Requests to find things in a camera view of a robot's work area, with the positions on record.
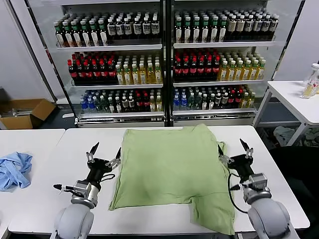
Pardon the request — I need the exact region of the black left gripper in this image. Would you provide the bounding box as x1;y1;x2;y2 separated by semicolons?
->
86;142;122;185

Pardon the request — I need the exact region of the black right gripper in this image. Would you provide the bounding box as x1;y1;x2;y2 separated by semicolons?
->
218;138;255;178

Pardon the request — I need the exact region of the light green t-shirt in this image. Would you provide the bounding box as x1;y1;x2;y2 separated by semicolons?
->
108;123;236;236

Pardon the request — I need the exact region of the white metal shelf board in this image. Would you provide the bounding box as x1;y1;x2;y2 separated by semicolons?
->
173;79;265;87
77;111;165;120
56;43;163;52
172;108;257;118
173;41;277;49
70;83;164;90

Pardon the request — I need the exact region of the grey green crumpled cloth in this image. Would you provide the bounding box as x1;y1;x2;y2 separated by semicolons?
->
302;127;319;147

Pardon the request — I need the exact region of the white side table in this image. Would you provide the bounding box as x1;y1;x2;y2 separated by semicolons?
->
252;80;319;146

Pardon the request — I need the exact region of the yellow tea bottle green label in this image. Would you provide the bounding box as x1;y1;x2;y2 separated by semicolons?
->
131;63;140;85
139;63;147;85
227;60;236;81
250;59;258;80
154;62;162;84
219;60;228;82
242;59;251;80
123;64;132;85
235;59;243;81
116;64;125;85
257;58;265;80
147;62;155;84

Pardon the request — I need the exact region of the crumpled light blue shirt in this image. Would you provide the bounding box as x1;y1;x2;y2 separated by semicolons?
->
0;151;33;192

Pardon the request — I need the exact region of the open brown cardboard box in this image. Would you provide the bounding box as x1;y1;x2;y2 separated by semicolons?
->
0;98;57;130

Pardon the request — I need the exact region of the grey metal parts bundle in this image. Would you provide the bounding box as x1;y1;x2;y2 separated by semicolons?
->
0;106;31;118

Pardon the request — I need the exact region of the clear plastic jar white lid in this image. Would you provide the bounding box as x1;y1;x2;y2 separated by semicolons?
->
301;63;319;100

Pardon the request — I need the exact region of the green cap dark tea bottle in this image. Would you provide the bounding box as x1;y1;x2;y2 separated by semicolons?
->
191;16;201;43
62;21;73;47
174;17;183;43
55;21;64;47
71;20;82;47
182;16;192;43
200;16;210;43
98;19;109;46
209;16;219;42
79;20;91;47
218;16;227;42
89;19;100;47

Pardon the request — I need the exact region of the beige label dark bottle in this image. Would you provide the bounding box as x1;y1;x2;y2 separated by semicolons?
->
236;15;246;40
228;15;237;40

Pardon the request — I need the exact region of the white cap dark label bottle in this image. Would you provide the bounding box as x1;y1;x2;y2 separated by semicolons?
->
115;17;125;40
142;16;151;39
270;14;279;38
133;16;143;39
262;14;271;39
244;14;254;40
124;17;133;40
151;15;160;39
107;17;117;40
253;14;263;39

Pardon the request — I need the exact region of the glass door beverage cabinet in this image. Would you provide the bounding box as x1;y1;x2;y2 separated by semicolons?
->
8;0;168;128
167;0;307;127

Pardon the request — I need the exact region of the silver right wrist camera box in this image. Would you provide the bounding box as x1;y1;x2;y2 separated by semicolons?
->
240;173;268;191

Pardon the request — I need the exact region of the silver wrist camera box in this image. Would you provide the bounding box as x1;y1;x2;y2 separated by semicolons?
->
240;173;268;191
73;180;92;198

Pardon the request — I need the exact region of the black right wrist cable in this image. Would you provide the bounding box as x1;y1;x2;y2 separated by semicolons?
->
228;173;250;214

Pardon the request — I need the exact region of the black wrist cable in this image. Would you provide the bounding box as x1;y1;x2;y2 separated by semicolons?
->
228;173;250;214
53;173;116;194

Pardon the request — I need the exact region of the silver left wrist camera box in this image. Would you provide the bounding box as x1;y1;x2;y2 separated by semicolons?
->
73;180;92;198

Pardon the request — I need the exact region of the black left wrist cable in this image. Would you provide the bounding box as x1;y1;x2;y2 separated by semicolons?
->
53;173;116;194

